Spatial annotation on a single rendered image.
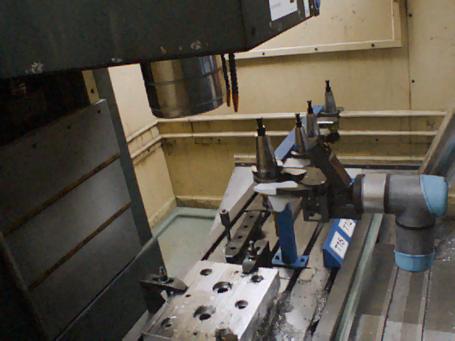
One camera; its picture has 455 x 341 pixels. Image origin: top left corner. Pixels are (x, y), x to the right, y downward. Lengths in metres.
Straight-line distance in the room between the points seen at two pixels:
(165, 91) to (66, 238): 0.58
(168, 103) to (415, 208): 0.49
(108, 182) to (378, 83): 1.08
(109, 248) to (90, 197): 0.18
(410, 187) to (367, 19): 1.06
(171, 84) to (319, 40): 1.08
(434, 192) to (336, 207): 0.19
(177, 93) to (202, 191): 1.50
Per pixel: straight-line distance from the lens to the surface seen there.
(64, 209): 1.29
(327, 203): 0.89
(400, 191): 0.86
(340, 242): 1.36
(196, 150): 2.25
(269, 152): 0.91
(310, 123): 1.30
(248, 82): 2.02
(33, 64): 1.01
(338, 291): 1.24
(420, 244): 0.91
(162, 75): 0.87
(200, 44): 0.77
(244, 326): 1.04
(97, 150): 1.37
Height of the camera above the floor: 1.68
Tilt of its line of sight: 24 degrees down
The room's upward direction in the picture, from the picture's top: 11 degrees counter-clockwise
